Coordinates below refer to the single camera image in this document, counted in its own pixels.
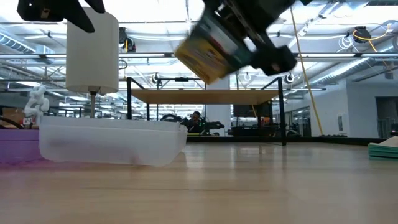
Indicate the person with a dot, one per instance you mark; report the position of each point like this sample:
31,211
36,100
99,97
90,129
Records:
194,119

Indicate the wooden shelf riser black legs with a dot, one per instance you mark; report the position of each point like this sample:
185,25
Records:
205,96

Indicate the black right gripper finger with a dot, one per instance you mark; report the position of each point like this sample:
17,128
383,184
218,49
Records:
206,17
244,57

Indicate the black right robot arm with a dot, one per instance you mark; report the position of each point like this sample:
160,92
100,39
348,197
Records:
306,2

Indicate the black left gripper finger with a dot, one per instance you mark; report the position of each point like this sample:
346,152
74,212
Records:
79,15
98,5

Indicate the white lamp with wooden base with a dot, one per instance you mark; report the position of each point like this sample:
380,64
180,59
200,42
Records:
91,49

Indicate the black background robot arms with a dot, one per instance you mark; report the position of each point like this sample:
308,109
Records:
214,126

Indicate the white robot figure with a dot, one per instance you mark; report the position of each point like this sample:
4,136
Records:
37,102

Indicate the brown cardboard box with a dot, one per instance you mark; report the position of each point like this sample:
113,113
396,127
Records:
12,115

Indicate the teal sticky note pad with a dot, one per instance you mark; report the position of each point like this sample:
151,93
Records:
384,149

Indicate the black metal table frame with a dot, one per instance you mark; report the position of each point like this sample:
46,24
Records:
342,140

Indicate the crayon box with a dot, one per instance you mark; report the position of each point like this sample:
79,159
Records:
202,59

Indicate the clear pencil case purple lid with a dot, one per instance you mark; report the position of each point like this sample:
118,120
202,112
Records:
109,143

